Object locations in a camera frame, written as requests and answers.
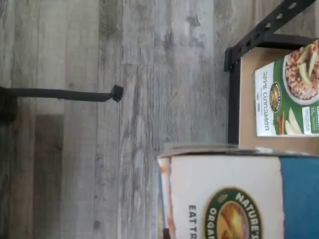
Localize black metal shelf frame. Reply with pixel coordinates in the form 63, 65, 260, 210
223, 0, 319, 151

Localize blue and white oatmeal box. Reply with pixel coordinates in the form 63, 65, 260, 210
157, 142, 319, 239

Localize brown shelf board with boxes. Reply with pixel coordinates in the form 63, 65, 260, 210
238, 46, 319, 153

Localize black metal stand leg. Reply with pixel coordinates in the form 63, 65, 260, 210
0, 84, 125, 126

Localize green apple cinnamon oatmeal box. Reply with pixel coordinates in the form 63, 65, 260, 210
253, 39, 319, 138

